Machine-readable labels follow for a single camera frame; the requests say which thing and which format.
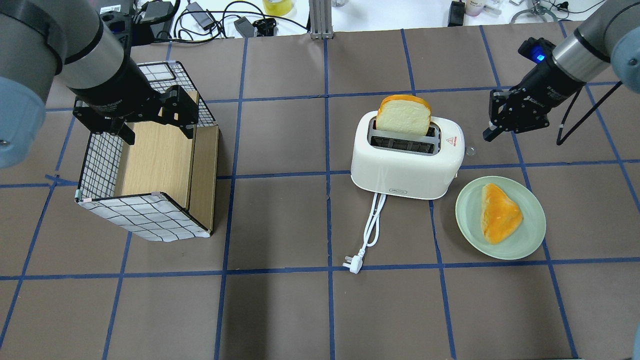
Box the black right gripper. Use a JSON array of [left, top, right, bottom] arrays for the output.
[[482, 86, 556, 142]]

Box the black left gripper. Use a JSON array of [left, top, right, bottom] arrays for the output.
[[72, 82, 200, 146]]

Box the cream white toaster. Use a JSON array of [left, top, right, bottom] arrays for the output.
[[350, 111, 466, 200]]

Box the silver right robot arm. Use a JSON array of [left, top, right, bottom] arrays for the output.
[[482, 0, 640, 142]]

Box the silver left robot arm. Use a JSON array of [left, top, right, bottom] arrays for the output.
[[0, 0, 199, 168]]

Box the bread slice in toaster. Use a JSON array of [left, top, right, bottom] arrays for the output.
[[375, 95, 432, 136]]

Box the orange bread on plate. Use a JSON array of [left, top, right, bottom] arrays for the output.
[[480, 183, 524, 245]]

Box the light green plate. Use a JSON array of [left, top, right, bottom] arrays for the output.
[[455, 176, 547, 260]]

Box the black power adapter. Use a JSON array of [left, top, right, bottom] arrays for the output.
[[446, 0, 466, 27]]

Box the white paper cup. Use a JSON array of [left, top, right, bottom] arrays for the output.
[[464, 0, 487, 18]]

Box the yellow tape roll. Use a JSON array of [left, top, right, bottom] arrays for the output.
[[262, 0, 294, 17]]

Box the wire basket with wooden shelf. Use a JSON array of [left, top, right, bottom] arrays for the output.
[[74, 61, 220, 242]]

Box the aluminium frame post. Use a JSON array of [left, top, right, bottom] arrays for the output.
[[308, 0, 334, 40]]

